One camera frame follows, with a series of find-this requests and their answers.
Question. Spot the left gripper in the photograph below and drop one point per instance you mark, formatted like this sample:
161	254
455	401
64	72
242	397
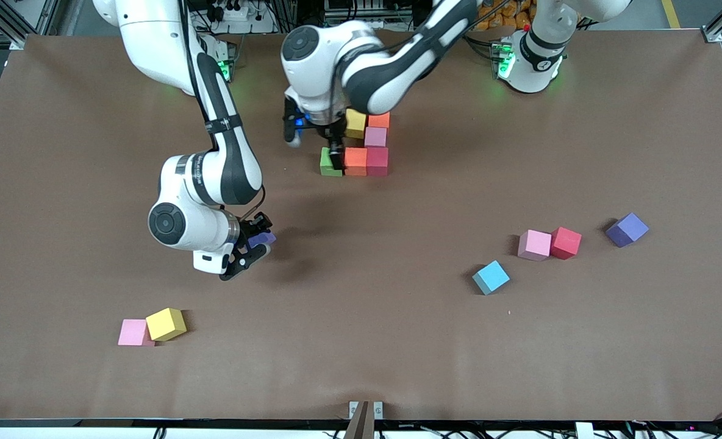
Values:
335	135

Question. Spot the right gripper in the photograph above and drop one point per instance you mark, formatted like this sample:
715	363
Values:
252	229

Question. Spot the green foam cube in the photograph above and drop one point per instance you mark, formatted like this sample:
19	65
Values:
329	163

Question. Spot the purple foam cube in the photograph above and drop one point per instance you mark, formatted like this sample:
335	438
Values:
263	239
627	228

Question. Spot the yellow foam cube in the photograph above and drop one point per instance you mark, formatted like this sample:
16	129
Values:
355	124
164	323

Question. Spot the orange foam cube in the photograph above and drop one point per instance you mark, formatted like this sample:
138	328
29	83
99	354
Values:
356	161
380	120

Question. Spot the pink foam cube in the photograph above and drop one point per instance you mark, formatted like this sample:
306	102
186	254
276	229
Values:
375	136
130	332
535	244

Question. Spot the red foam cube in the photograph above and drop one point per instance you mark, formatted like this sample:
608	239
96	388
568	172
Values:
377	161
566	241

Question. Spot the blue foam cube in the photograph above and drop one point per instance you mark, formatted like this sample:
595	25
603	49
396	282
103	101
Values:
491	276

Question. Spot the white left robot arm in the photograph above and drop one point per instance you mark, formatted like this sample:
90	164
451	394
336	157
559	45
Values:
397	67

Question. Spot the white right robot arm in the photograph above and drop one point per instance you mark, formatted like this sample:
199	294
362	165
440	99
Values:
153	42

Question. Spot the grey electronics box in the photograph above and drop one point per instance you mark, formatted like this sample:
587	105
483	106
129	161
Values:
349	9

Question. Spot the paper table cover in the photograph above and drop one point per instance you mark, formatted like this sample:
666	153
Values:
361	353

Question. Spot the orange fruit bag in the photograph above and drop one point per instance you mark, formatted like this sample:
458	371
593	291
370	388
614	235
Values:
510	15

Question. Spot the grey camera pole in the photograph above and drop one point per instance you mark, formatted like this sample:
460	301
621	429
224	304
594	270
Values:
361	424

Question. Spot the metal mounting bracket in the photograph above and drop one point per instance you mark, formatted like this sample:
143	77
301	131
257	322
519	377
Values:
378	410

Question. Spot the small white bracket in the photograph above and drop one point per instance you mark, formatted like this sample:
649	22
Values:
583	430

